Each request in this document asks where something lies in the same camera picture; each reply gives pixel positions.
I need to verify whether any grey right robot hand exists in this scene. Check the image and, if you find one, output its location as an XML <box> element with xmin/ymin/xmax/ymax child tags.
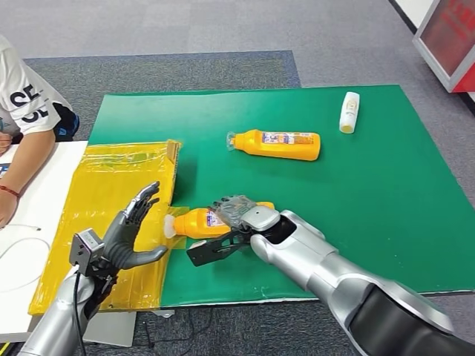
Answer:
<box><xmin>209</xmin><ymin>195</ymin><xmax>258</xmax><ymax>231</ymax></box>

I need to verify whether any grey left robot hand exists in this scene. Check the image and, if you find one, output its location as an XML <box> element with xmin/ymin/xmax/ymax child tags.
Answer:
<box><xmin>102</xmin><ymin>182</ymin><xmax>168</xmax><ymax>271</ymax></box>

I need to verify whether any orange bottle with white cap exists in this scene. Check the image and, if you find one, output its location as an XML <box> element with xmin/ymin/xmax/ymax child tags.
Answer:
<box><xmin>164</xmin><ymin>201</ymin><xmax>276</xmax><ymax>240</ymax></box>

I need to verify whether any orange bottle with clear cap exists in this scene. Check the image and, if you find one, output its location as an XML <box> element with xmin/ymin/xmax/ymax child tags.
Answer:
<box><xmin>227</xmin><ymin>129</ymin><xmax>322</xmax><ymax>162</ymax></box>

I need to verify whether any small white bottle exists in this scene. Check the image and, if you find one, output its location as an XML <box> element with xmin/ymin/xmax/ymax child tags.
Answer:
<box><xmin>338</xmin><ymin>91</ymin><xmax>360</xmax><ymax>134</ymax></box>

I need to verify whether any grey panel under table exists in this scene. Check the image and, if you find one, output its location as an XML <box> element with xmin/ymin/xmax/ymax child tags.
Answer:
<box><xmin>79</xmin><ymin>309</ymin><xmax>137</xmax><ymax>348</ymax></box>

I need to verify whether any person's left hand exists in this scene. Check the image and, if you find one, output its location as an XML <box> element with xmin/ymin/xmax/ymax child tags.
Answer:
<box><xmin>0</xmin><ymin>190</ymin><xmax>19</xmax><ymax>229</ymax></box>

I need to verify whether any green table mat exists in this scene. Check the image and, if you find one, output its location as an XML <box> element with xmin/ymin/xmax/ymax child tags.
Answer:
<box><xmin>88</xmin><ymin>85</ymin><xmax>475</xmax><ymax>308</ymax></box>

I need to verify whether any person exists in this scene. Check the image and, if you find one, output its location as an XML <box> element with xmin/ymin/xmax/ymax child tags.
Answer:
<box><xmin>0</xmin><ymin>34</ymin><xmax>81</xmax><ymax>229</ymax></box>

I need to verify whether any red and white display cabinet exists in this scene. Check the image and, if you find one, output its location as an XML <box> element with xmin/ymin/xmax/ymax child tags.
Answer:
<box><xmin>412</xmin><ymin>0</ymin><xmax>475</xmax><ymax>93</ymax></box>

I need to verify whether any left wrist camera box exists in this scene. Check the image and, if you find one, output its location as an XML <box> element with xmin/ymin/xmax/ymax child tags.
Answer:
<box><xmin>69</xmin><ymin>228</ymin><xmax>106</xmax><ymax>277</ymax></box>

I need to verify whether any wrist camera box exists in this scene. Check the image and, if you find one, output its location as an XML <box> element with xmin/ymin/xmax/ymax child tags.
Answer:
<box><xmin>186</xmin><ymin>228</ymin><xmax>254</xmax><ymax>268</ymax></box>
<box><xmin>69</xmin><ymin>228</ymin><xmax>106</xmax><ymax>277</ymax></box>

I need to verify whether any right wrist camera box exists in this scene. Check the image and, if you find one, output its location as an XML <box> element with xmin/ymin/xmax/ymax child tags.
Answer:
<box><xmin>186</xmin><ymin>228</ymin><xmax>254</xmax><ymax>268</ymax></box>

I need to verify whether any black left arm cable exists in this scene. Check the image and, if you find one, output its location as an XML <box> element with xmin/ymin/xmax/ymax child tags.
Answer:
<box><xmin>72</xmin><ymin>271</ymin><xmax>88</xmax><ymax>356</ymax></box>

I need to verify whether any black floor cable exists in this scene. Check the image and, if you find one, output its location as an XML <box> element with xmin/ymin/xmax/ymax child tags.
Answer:
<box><xmin>142</xmin><ymin>309</ymin><xmax>212</xmax><ymax>356</ymax></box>

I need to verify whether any white cable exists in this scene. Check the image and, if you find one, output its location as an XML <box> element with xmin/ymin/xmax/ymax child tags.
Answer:
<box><xmin>0</xmin><ymin>223</ymin><xmax>51</xmax><ymax>294</ymax></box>

